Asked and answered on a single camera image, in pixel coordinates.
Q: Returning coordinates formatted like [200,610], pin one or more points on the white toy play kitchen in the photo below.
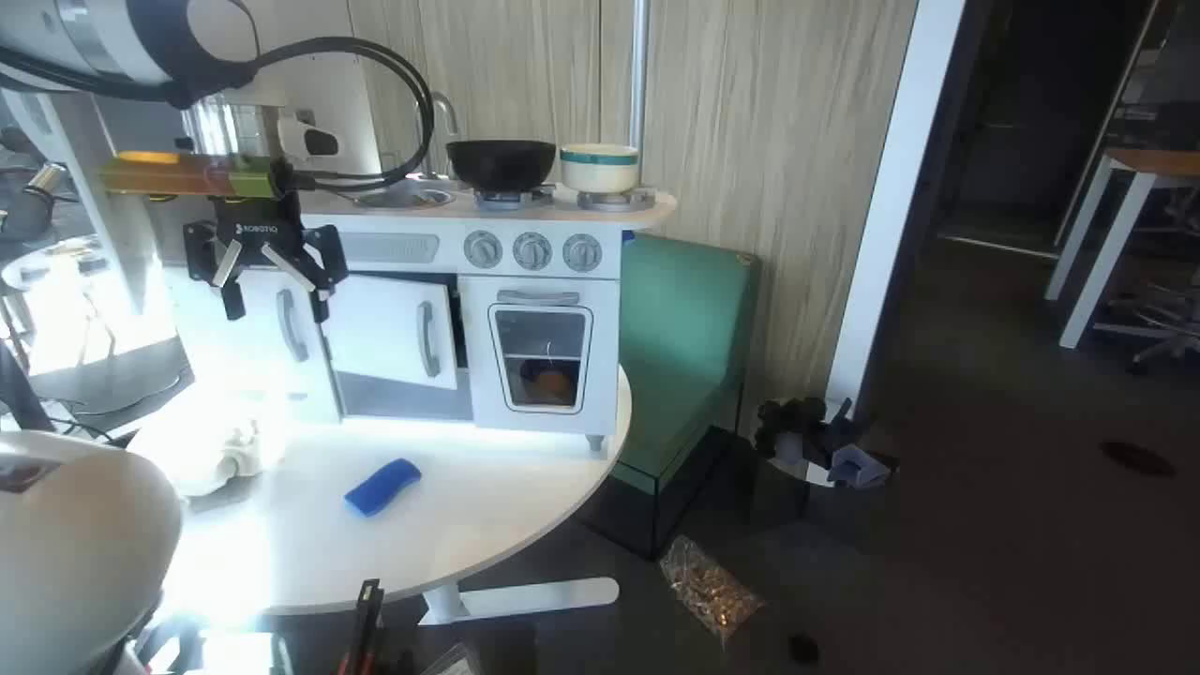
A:
[375,216]

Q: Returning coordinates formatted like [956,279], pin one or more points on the red and black tool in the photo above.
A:
[365,625]

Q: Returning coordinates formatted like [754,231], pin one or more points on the small white cabinet door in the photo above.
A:
[380,333]

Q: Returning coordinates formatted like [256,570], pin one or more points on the crumpled white wrapper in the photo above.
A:
[231,456]

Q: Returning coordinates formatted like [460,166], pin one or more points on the silver toy faucet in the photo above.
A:
[444,119]

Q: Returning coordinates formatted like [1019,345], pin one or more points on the green upholstered bench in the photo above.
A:
[679,323]

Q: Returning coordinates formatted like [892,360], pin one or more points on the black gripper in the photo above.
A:
[256,220]

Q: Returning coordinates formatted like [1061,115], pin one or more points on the white lower fridge door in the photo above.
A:
[256,339]

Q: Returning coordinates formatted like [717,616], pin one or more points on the silver toy sink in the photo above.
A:
[406,191]

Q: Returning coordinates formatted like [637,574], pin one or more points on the blue sponge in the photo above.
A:
[380,490]

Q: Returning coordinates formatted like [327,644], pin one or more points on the black framed glass case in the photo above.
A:
[679,493]

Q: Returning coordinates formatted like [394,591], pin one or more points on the grey stove knob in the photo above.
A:
[530,248]
[481,248]
[581,251]

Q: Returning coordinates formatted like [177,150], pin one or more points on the black bin with clutter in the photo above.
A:
[819,456]

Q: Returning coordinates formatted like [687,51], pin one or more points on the white pillar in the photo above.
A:
[892,190]

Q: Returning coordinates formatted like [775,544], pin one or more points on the white toy oven door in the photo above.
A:
[542,303]

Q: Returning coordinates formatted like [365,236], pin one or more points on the wooden desk with white legs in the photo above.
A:
[1112,228]

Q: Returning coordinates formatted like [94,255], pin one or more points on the round white table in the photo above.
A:
[414,525]

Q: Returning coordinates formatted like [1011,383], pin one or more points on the clear plastic bag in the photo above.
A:
[711,588]

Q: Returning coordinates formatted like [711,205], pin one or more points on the grey office chair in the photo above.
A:
[1162,323]

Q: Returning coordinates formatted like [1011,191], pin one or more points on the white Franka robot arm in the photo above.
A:
[89,30]

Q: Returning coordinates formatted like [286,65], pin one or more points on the black bowl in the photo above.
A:
[500,164]

